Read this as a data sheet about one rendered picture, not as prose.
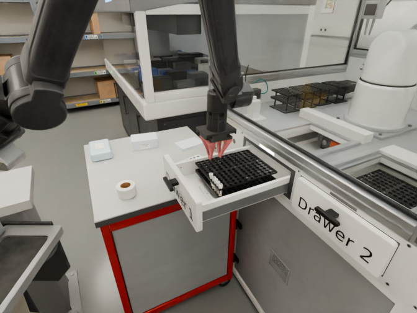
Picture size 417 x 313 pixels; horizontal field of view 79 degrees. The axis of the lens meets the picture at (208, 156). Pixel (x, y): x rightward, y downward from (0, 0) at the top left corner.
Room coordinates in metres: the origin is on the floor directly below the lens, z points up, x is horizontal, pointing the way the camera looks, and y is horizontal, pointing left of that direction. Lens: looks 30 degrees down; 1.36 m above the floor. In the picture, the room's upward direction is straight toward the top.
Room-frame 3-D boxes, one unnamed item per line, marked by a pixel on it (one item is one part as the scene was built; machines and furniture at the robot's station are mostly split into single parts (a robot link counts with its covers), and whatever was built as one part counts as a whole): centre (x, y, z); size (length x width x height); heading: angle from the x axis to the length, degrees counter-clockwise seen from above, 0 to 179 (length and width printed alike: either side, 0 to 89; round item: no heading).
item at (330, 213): (0.49, -0.31, 0.91); 0.07 x 0.04 x 0.01; 26
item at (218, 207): (0.74, -0.10, 0.86); 0.40 x 0.26 x 0.06; 116
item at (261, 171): (0.74, -0.09, 0.87); 0.22 x 0.18 x 0.06; 116
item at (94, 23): (4.30, 1.56, 1.22); 0.41 x 0.32 x 0.28; 120
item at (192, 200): (0.65, 0.09, 0.87); 0.29 x 0.02 x 0.11; 26
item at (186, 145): (1.17, 0.10, 0.77); 0.13 x 0.09 x 0.02; 126
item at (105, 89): (4.25, 1.65, 0.28); 0.41 x 0.32 x 0.28; 120
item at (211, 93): (0.67, -0.03, 1.15); 0.07 x 0.06 x 0.07; 120
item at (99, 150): (1.08, 0.52, 0.78); 0.15 x 0.10 x 0.04; 25
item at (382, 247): (0.51, -0.34, 0.87); 0.29 x 0.02 x 0.11; 26
